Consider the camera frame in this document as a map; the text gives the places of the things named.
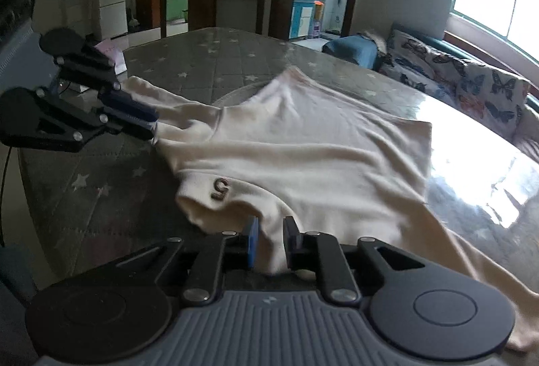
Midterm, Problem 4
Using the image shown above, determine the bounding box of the beige cushion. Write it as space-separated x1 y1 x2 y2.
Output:
511 97 539 162

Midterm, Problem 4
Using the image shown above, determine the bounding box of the orange white carton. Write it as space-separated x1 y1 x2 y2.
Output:
314 0 326 34

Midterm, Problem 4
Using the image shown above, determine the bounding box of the blue towel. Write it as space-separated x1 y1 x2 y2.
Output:
322 33 377 68

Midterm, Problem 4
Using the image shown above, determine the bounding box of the teal sofa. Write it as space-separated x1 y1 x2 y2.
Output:
322 23 539 165

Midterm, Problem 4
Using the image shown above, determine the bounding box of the long butterfly print cushion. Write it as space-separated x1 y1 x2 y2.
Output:
379 27 472 106

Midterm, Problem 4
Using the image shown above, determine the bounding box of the black cable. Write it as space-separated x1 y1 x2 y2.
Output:
0 145 13 249

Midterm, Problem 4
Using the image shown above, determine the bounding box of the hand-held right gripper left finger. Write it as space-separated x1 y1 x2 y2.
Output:
107 217 259 306

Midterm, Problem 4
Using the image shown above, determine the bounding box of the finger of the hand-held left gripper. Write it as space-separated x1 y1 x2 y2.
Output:
25 86 156 153
55 42 160 123

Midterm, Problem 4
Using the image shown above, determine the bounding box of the blue cabinet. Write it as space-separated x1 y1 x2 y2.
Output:
292 0 316 38

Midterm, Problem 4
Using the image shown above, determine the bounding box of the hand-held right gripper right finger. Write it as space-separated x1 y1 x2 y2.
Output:
283 217 426 306

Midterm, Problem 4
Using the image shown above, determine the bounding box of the cream long-sleeve shirt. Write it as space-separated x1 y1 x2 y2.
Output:
120 67 539 352

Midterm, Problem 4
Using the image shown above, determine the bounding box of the square butterfly print cushion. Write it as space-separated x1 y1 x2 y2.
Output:
455 63 531 135

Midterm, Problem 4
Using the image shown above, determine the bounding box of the beige crumpled cloth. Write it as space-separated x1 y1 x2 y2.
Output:
358 29 388 55

